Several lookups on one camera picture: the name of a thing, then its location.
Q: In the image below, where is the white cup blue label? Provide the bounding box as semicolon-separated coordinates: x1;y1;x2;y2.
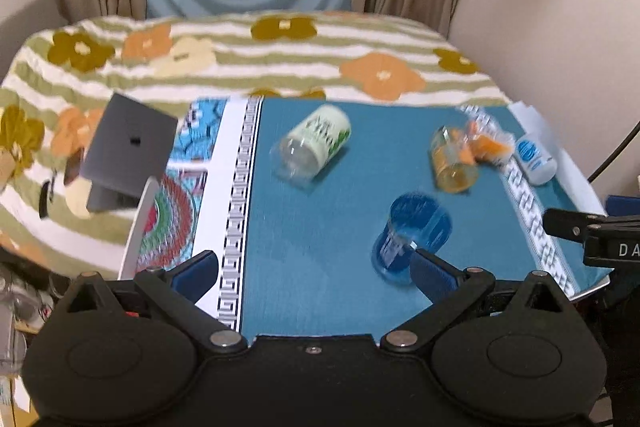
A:
514;133;558;185

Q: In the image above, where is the clear cup orange label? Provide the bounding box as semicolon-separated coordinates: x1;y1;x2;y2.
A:
431;126;478;194

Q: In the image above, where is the orange jelly cup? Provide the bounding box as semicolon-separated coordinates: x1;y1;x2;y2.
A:
466;117;515;167

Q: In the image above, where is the colourful mandala mat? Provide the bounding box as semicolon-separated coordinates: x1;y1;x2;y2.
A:
118;98;227;280

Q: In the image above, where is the grey laptop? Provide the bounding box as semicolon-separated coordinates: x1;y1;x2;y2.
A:
80;93;178;212

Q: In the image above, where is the teal patterned cloth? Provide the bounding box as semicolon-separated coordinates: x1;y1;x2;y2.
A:
193;98;608;338

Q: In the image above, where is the floral striped blanket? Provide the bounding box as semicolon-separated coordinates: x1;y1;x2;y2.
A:
1;12;508;277

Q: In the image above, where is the black cable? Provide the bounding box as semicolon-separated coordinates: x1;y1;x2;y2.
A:
587;120;640;184

